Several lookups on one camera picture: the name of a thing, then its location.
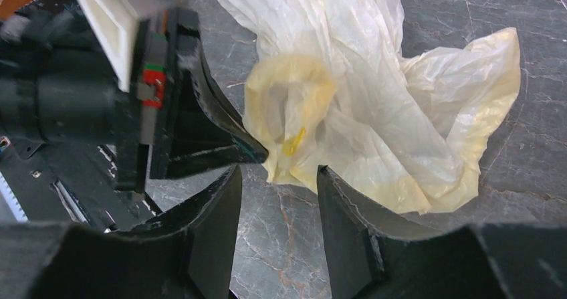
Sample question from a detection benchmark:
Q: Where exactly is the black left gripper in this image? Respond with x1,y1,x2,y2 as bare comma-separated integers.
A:
35,9,268,193

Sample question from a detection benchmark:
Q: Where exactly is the white slotted cable duct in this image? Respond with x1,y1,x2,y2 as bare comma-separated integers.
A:
1,175,29,223

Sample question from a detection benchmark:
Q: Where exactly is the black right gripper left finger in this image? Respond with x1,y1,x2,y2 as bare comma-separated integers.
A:
1,166,242,298

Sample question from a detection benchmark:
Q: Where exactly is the cream plastic trash bag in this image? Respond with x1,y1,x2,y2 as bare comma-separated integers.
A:
218,0,521,214

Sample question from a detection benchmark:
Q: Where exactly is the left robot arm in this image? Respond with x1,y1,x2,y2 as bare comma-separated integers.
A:
1,0,268,193

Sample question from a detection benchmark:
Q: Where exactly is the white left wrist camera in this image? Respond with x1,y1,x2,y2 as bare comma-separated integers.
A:
66,0,223,93

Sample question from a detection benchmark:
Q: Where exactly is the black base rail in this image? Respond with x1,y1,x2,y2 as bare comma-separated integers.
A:
1,136,161,233

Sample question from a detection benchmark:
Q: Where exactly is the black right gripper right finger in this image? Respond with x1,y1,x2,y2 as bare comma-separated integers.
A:
317,166,566,298

